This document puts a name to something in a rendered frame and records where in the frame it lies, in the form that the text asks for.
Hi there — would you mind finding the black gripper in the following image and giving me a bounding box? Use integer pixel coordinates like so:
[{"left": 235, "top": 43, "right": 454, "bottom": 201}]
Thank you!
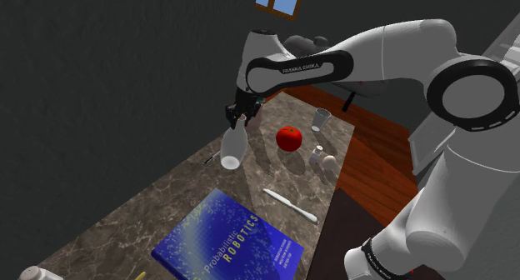
[{"left": 225, "top": 88, "right": 262, "bottom": 130}]

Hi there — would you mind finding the white bottle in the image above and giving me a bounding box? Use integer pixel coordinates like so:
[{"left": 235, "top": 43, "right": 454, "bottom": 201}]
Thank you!
[{"left": 219, "top": 113, "right": 249, "bottom": 171}]

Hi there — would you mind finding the thin black pen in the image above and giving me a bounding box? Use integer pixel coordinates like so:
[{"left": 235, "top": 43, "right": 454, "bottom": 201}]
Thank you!
[{"left": 203, "top": 150, "right": 222, "bottom": 166}]

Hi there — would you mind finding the red tomato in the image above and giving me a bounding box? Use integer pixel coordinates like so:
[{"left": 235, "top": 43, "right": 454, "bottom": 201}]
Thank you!
[{"left": 275, "top": 125, "right": 303, "bottom": 153}]

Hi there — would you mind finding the clear drinking glass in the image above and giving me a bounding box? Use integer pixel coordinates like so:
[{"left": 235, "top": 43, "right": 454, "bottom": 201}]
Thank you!
[{"left": 310, "top": 107, "right": 333, "bottom": 133}]

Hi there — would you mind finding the small white salt shaker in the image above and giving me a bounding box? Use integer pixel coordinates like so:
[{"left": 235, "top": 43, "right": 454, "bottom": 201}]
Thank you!
[{"left": 307, "top": 145, "right": 324, "bottom": 165}]

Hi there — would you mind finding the white knife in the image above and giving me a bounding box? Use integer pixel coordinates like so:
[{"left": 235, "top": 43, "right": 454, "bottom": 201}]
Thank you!
[{"left": 262, "top": 187, "right": 319, "bottom": 224}]

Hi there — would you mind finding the blue book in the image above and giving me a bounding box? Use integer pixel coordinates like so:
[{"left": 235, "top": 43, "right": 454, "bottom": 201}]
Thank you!
[{"left": 150, "top": 187, "right": 305, "bottom": 280}]

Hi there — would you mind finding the grey-topped white shaker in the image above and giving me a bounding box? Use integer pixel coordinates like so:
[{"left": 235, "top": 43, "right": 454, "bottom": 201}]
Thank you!
[{"left": 17, "top": 265, "right": 65, "bottom": 280}]

